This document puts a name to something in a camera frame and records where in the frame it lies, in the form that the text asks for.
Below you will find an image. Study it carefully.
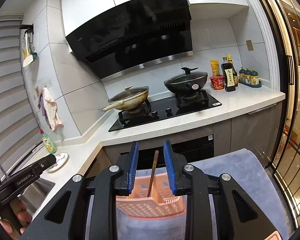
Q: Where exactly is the black range hood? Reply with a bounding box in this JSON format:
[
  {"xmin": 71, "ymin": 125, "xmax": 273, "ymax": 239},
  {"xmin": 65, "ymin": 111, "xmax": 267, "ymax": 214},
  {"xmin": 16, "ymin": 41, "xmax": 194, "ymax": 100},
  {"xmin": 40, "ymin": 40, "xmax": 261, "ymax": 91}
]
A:
[{"xmin": 66, "ymin": 0, "xmax": 193, "ymax": 81}]

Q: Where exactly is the steel kitchen sink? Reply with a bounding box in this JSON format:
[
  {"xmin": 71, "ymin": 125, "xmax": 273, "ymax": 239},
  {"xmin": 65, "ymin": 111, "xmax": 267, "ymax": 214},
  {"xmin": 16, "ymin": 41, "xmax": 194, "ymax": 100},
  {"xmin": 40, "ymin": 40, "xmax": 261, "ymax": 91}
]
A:
[{"xmin": 18, "ymin": 178, "xmax": 55, "ymax": 215}]

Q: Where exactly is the glass grid sliding door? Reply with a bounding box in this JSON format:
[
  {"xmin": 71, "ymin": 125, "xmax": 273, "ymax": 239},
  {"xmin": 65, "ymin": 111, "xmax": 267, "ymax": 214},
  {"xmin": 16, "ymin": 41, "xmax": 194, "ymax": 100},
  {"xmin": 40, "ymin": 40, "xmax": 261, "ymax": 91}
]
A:
[{"xmin": 260, "ymin": 0, "xmax": 300, "ymax": 228}]

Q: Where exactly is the black wok with lid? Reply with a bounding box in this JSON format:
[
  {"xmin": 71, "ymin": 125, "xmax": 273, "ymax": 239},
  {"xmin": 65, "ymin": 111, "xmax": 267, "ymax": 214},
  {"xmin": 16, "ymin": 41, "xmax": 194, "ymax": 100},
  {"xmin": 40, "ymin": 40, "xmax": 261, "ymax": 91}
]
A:
[{"xmin": 164, "ymin": 67, "xmax": 208, "ymax": 96}]

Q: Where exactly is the red instant noodle cup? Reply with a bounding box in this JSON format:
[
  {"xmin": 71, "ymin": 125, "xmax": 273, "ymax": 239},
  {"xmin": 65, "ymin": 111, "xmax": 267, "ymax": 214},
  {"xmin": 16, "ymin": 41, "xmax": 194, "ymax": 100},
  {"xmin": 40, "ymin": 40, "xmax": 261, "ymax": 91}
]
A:
[{"xmin": 210, "ymin": 75, "xmax": 224, "ymax": 90}]

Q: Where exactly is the black gas hob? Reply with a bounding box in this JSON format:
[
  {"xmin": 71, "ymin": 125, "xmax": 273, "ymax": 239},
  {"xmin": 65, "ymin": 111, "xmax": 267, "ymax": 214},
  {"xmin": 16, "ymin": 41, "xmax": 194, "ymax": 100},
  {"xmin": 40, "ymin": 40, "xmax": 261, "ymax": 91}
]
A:
[{"xmin": 109, "ymin": 90, "xmax": 222, "ymax": 132}]

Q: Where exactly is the pink hanging cloth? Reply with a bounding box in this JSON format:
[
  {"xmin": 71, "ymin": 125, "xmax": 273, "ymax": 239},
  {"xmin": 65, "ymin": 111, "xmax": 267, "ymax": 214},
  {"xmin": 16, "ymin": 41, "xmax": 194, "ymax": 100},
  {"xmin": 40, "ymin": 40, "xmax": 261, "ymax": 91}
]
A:
[{"xmin": 42, "ymin": 87, "xmax": 64, "ymax": 131}]

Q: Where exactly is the grey-blue fleece table mat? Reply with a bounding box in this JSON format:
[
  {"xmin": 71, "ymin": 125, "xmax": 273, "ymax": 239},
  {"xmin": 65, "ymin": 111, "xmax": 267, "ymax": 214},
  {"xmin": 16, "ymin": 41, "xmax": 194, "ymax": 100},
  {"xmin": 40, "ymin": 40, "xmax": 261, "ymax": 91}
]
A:
[{"xmin": 90, "ymin": 148, "xmax": 291, "ymax": 240}]

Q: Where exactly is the pink perforated utensil holder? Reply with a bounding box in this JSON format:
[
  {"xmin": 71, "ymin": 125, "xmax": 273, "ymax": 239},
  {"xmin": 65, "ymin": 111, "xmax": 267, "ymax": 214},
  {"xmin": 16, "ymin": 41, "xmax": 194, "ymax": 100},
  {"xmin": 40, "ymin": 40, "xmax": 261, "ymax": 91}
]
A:
[{"xmin": 116, "ymin": 173, "xmax": 186, "ymax": 220}]

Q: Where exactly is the brown chopstick gold band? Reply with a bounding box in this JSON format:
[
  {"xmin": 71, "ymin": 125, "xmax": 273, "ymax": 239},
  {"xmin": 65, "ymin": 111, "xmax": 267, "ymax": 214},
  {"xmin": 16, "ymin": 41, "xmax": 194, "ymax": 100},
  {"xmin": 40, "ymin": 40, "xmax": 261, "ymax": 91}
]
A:
[{"xmin": 147, "ymin": 150, "xmax": 159, "ymax": 197}]

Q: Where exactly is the yellow snack packet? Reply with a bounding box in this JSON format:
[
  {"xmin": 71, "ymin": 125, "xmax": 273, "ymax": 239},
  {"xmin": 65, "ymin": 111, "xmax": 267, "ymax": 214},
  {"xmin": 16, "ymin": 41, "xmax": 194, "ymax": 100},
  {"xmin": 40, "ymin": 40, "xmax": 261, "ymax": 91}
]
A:
[{"xmin": 210, "ymin": 60, "xmax": 220, "ymax": 77}]

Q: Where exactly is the person's left hand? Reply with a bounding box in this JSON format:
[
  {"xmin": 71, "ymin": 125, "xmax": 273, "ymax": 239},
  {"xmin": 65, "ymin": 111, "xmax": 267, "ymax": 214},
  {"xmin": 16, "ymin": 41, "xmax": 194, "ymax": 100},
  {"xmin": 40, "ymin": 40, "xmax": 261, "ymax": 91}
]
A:
[{"xmin": 0, "ymin": 198, "xmax": 32, "ymax": 239}]

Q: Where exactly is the hanging utensil rack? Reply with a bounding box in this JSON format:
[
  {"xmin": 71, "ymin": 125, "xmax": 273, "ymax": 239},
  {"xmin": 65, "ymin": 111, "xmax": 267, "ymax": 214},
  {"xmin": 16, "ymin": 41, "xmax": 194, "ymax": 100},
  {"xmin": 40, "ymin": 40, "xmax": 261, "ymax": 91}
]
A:
[{"xmin": 20, "ymin": 24, "xmax": 38, "ymax": 68}]

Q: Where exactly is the purple hanging cloth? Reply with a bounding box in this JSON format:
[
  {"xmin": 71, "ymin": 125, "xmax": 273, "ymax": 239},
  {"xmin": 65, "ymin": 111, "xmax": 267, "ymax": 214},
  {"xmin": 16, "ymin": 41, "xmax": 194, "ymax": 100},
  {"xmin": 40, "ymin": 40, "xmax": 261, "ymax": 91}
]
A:
[{"xmin": 38, "ymin": 90, "xmax": 52, "ymax": 129}]

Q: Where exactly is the window roller blind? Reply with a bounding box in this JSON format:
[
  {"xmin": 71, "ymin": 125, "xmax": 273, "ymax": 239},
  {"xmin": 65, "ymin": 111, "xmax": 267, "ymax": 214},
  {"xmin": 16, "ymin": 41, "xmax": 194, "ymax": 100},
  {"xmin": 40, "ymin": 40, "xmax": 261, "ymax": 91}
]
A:
[{"xmin": 0, "ymin": 16, "xmax": 40, "ymax": 179}]

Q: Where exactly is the patterned ceramic plate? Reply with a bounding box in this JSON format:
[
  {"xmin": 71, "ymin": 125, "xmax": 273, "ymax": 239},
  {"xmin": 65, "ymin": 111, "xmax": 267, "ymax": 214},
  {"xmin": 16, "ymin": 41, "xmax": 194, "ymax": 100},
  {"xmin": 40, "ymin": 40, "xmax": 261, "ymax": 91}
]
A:
[{"xmin": 46, "ymin": 152, "xmax": 69, "ymax": 173}]

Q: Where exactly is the spice jar tray set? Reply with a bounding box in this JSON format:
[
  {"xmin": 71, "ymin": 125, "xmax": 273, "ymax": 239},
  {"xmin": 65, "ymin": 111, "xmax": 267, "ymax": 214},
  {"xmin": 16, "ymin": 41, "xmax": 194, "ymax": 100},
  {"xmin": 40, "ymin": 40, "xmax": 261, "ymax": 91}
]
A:
[{"xmin": 238, "ymin": 67, "xmax": 262, "ymax": 88}]

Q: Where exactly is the green dish soap bottle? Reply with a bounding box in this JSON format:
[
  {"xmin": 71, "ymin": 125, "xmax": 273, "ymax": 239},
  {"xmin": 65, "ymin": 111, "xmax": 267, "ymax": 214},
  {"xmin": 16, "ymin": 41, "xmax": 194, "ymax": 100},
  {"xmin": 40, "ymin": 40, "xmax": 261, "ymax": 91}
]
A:
[{"xmin": 39, "ymin": 129, "xmax": 57, "ymax": 154}]

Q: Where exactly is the yellow-capped sauce bottle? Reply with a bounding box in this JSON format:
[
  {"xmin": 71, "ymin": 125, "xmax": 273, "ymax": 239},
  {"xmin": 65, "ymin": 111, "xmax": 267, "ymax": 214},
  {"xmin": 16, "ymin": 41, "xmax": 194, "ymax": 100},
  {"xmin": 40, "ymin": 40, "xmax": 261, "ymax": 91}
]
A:
[{"xmin": 227, "ymin": 54, "xmax": 238, "ymax": 87}]

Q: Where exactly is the dark soy sauce bottle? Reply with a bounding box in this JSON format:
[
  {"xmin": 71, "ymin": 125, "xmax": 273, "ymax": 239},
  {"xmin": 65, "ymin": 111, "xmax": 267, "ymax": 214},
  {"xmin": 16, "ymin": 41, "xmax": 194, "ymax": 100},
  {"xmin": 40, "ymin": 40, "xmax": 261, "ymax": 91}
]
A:
[{"xmin": 221, "ymin": 57, "xmax": 236, "ymax": 92}]

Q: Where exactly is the beige wok with glass lid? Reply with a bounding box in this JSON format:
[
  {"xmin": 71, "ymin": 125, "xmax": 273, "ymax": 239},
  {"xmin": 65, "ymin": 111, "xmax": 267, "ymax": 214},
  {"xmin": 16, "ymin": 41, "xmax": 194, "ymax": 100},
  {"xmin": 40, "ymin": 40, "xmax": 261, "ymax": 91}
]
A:
[{"xmin": 102, "ymin": 86, "xmax": 149, "ymax": 112}]

